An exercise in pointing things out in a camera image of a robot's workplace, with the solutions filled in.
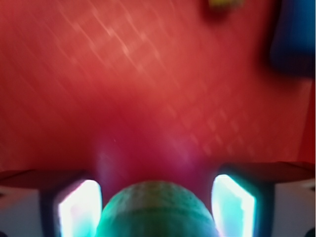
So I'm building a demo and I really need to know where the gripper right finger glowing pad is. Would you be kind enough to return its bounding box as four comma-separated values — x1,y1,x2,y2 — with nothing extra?
211,161,316,237

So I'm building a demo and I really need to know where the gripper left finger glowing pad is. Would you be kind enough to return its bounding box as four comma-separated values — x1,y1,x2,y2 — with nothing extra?
0,170,102,237

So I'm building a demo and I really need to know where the light green ball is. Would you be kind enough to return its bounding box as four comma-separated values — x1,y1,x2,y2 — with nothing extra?
96,181,219,237

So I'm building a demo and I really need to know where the blue plastic cylinder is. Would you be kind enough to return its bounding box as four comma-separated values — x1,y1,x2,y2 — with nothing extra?
270,0,316,79

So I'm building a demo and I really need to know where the red plastic tray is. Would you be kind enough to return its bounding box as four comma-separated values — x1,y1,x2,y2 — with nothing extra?
0,0,316,188

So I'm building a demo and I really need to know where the multicolour braided rope toy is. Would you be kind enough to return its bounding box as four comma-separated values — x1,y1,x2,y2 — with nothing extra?
208,0,244,9

